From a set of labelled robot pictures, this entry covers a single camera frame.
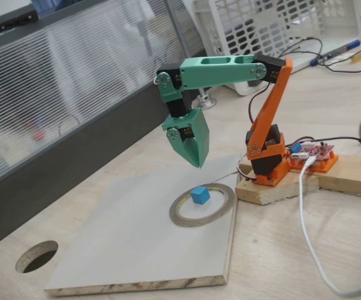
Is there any long pale wooden plank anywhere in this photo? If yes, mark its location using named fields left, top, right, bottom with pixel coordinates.
left=239, top=152, right=361, bottom=200

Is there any long thin black cable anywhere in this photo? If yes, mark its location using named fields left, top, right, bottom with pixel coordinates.
left=319, top=46, right=361, bottom=73

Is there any blue-capped marker pen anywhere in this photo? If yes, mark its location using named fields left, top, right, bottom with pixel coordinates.
left=310, top=39, right=361, bottom=67

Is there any frosted desk partition screen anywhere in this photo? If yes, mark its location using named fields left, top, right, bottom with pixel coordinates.
left=0, top=0, right=206, bottom=254

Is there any grey-white chipboard panel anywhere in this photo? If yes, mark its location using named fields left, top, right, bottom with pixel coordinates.
left=44, top=152, right=242, bottom=297

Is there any black box with ports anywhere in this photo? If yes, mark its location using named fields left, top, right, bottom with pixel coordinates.
left=0, top=6, right=39, bottom=34

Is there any grey ring of tape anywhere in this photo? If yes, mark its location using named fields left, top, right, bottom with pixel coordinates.
left=169, top=183, right=236, bottom=228

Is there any red controller circuit board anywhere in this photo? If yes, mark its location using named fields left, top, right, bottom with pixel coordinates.
left=288, top=142, right=336, bottom=163

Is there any black red arm servo wire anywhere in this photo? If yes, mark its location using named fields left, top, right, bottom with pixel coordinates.
left=249, top=87, right=269, bottom=123

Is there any white red base servo wire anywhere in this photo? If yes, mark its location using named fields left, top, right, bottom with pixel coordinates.
left=236, top=154, right=259, bottom=182

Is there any orange controller board holder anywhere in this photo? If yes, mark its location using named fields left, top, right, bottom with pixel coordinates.
left=288, top=151, right=339, bottom=173

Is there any looping thin black cable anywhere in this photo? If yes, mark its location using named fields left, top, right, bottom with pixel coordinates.
left=275, top=37, right=324, bottom=62

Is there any white perforated plastic basket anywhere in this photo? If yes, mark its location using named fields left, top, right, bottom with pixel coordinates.
left=192, top=0, right=361, bottom=96

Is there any blue cube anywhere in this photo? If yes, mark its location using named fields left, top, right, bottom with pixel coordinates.
left=190, top=186, right=211, bottom=206

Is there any white USB cable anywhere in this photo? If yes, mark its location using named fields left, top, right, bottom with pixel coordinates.
left=298, top=156, right=361, bottom=298

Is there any silver metal foot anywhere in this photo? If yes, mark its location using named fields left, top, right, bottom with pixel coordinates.
left=197, top=88, right=218, bottom=109

